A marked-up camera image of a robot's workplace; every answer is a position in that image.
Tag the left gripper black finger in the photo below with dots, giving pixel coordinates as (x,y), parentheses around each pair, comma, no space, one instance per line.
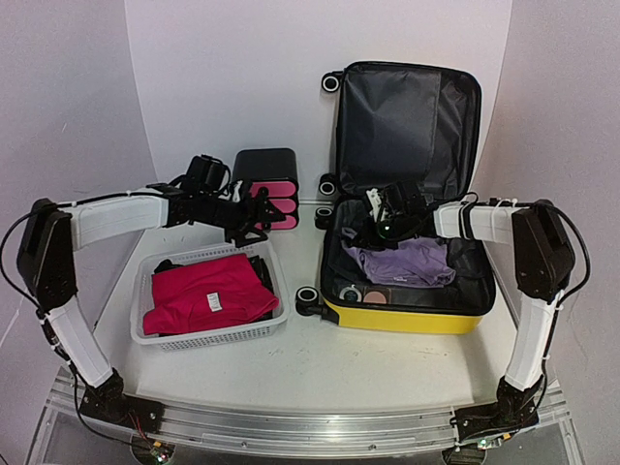
(266,213)
(247,238)

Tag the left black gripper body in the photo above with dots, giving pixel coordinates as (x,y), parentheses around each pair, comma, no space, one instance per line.
(227,216)

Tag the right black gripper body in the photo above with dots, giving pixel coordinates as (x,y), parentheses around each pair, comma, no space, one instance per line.
(388,238)

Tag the black white patterned garment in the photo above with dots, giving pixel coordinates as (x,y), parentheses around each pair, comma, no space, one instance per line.
(264,271)

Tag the purple garment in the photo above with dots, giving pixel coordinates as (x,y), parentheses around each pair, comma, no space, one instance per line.
(418,263)

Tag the red t-shirt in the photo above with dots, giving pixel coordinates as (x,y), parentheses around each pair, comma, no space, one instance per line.
(203,295)

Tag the yellow Pikachu hard-shell suitcase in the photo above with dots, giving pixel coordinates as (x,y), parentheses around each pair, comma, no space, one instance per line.
(398,122)

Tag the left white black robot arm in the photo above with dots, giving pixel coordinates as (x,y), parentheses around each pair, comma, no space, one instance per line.
(45,262)

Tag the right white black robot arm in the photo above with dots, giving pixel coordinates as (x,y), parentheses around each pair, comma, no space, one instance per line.
(538,233)

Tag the black pink drawer organizer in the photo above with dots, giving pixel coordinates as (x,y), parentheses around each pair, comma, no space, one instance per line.
(274,169)

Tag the pink powder makeup compact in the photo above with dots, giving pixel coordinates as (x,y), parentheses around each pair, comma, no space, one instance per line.
(376,296)

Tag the white perforated plastic basket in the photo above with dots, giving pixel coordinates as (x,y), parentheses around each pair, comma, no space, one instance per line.
(210,296)

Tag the small green circuit board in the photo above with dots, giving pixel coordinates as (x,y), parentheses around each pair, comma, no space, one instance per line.
(156,455)

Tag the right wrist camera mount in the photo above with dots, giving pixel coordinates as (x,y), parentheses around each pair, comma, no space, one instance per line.
(399,198)

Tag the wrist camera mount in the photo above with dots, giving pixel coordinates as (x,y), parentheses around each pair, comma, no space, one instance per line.
(207,175)
(399,198)

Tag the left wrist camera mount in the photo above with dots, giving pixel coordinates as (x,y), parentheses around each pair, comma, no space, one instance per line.
(207,175)

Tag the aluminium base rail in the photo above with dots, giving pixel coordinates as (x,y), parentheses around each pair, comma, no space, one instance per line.
(351,435)

